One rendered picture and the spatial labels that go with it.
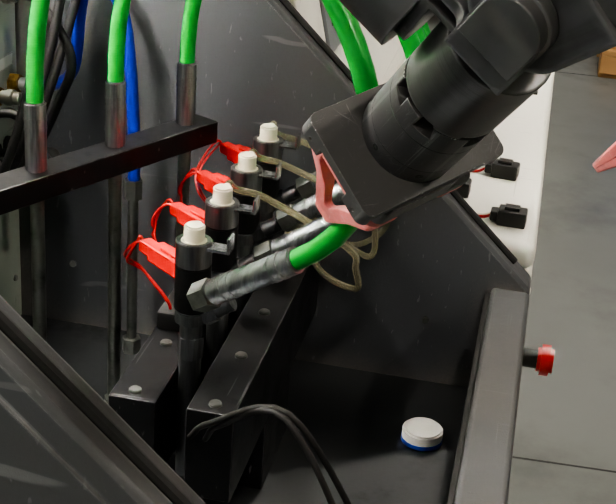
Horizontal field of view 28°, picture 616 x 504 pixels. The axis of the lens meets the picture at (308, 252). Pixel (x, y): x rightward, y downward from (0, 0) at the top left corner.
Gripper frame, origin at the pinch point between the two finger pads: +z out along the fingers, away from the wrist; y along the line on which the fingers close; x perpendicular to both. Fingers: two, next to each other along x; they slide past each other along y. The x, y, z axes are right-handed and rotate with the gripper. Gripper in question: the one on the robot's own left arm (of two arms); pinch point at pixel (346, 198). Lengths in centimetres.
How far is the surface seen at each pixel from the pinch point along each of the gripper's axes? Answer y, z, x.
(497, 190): -46, 47, -3
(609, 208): -233, 246, -7
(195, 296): 6.7, 12.2, -0.6
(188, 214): -3.4, 28.8, -9.9
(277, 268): 3.8, 5.3, 1.2
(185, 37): -12.8, 30.8, -25.5
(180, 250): 2.5, 20.2, -5.6
